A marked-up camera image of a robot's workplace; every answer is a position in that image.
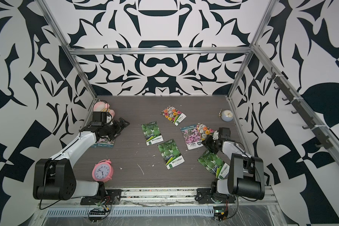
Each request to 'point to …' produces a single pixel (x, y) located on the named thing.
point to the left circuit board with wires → (97, 214)
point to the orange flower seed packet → (204, 130)
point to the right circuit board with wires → (221, 212)
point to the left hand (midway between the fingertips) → (124, 125)
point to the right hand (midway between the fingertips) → (203, 140)
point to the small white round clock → (227, 115)
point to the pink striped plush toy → (100, 106)
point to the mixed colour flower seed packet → (173, 115)
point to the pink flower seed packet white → (192, 137)
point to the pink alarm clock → (102, 171)
